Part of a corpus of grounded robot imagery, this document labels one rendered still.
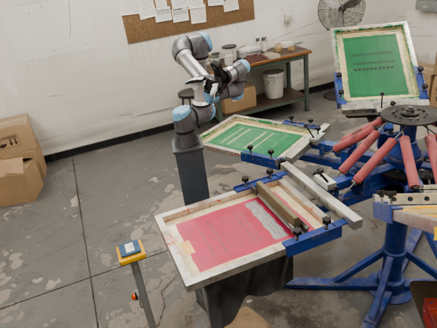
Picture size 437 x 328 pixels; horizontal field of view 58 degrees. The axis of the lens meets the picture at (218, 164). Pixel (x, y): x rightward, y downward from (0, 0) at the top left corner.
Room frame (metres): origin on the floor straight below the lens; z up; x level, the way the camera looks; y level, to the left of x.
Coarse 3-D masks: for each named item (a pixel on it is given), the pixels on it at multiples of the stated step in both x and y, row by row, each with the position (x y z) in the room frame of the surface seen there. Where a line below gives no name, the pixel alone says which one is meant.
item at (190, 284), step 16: (240, 192) 1.91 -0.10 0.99; (288, 192) 1.88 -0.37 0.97; (192, 208) 1.82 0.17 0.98; (304, 208) 1.72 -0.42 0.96; (160, 224) 1.71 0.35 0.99; (176, 256) 1.43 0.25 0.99; (256, 256) 1.36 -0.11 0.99; (272, 256) 1.37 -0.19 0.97; (208, 272) 1.30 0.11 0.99; (224, 272) 1.29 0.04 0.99; (240, 272) 1.32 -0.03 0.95; (192, 288) 1.25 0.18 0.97
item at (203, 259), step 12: (276, 216) 1.68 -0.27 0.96; (300, 216) 1.66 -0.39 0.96; (264, 228) 1.60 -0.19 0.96; (288, 228) 1.57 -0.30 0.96; (312, 228) 1.54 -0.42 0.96; (264, 240) 1.51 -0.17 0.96; (276, 240) 1.49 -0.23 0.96; (204, 252) 1.48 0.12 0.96; (240, 252) 1.45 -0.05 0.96; (252, 252) 1.43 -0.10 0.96; (204, 264) 1.39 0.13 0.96; (216, 264) 1.38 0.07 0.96
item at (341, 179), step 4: (340, 176) 1.85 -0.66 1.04; (344, 176) 1.85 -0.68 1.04; (336, 180) 1.82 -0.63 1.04; (340, 180) 1.81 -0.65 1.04; (344, 180) 1.81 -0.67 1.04; (348, 180) 1.81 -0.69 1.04; (336, 184) 1.78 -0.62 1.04; (340, 184) 1.79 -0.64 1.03; (344, 184) 1.80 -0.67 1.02; (348, 184) 1.81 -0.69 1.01; (340, 188) 1.79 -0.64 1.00; (344, 188) 1.80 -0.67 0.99; (328, 192) 1.77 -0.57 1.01; (332, 192) 1.78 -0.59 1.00
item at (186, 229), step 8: (248, 200) 1.87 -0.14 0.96; (256, 200) 1.86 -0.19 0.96; (224, 208) 1.82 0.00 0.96; (232, 208) 1.81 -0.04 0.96; (240, 208) 1.80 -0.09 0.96; (264, 208) 1.77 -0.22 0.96; (208, 216) 1.77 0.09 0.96; (216, 216) 1.76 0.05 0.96; (248, 216) 1.72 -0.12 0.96; (176, 224) 1.74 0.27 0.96; (184, 224) 1.73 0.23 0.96; (192, 224) 1.72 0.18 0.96; (184, 232) 1.65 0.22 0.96; (192, 232) 1.64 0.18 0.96; (184, 240) 1.59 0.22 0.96; (192, 240) 1.58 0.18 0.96; (200, 240) 1.57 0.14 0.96
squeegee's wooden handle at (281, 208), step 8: (256, 184) 1.88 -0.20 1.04; (264, 184) 1.85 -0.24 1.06; (264, 192) 1.80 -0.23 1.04; (272, 192) 1.76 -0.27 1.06; (272, 200) 1.71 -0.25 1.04; (280, 200) 1.67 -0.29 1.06; (280, 208) 1.63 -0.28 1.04; (288, 208) 1.59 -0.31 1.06; (288, 216) 1.56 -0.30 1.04; (296, 216) 1.52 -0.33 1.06; (296, 224) 1.51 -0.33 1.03
